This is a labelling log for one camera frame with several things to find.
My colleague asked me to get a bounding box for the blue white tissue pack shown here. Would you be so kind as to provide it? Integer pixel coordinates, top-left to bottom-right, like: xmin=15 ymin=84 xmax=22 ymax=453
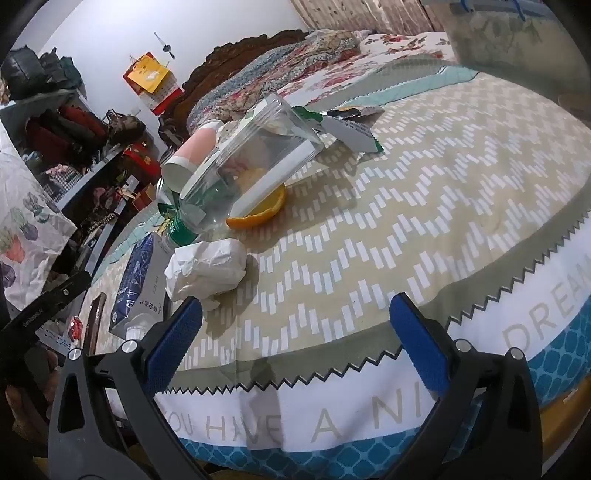
xmin=109 ymin=233 xmax=172 ymax=340

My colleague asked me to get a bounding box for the white tissue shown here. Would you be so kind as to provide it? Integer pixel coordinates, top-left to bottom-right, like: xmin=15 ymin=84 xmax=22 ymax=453
xmin=164 ymin=238 xmax=247 ymax=301

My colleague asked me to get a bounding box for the pink white paper cup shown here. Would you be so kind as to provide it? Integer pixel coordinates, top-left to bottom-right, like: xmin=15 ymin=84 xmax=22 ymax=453
xmin=161 ymin=120 xmax=223 ymax=194

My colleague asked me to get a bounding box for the orange peel half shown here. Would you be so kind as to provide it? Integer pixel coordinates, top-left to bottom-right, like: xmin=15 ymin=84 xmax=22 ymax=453
xmin=225 ymin=168 xmax=287 ymax=230

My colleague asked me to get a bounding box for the clear plastic jar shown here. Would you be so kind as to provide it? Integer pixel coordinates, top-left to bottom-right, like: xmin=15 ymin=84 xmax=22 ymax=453
xmin=173 ymin=94 xmax=324 ymax=245

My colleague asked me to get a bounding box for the white snack wrapper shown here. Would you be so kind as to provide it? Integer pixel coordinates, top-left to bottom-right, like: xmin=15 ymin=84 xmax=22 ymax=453
xmin=294 ymin=106 xmax=384 ymax=153

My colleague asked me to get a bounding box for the small silver snack wrapper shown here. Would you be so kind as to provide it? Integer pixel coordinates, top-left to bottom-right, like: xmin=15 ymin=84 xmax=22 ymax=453
xmin=327 ymin=106 xmax=384 ymax=121

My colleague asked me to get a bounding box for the green soda can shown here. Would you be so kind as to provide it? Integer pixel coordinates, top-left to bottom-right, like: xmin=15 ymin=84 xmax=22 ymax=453
xmin=156 ymin=178 xmax=197 ymax=247

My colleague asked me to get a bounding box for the cactus print cloth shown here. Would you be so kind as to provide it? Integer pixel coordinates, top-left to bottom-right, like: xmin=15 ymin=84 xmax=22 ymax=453
xmin=0 ymin=129 xmax=76 ymax=310

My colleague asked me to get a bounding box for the cluttered storage shelf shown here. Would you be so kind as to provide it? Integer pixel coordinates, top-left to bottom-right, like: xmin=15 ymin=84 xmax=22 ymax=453
xmin=1 ymin=47 xmax=161 ymax=248

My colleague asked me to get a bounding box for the carved wooden headboard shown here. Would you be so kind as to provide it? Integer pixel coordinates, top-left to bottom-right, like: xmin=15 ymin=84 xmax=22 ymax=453
xmin=158 ymin=29 xmax=305 ymax=149

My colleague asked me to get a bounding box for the chevron patterned bed quilt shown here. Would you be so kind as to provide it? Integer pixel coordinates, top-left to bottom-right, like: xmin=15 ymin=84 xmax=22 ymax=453
xmin=157 ymin=73 xmax=590 ymax=479

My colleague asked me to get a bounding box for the folded patchwork floral quilt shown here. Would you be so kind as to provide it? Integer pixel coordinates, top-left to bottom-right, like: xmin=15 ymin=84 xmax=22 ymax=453
xmin=186 ymin=30 xmax=362 ymax=133

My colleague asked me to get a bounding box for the floral bed sheet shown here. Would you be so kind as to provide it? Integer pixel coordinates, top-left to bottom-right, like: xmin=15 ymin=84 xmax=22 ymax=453
xmin=279 ymin=32 xmax=456 ymax=106

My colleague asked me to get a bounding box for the lower clear storage bin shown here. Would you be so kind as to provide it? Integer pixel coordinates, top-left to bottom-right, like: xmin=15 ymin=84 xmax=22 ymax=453
xmin=424 ymin=1 xmax=590 ymax=97

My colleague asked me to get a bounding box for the yellow red wall calendar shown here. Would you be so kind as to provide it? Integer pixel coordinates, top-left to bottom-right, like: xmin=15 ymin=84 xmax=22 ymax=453
xmin=122 ymin=52 xmax=183 ymax=116

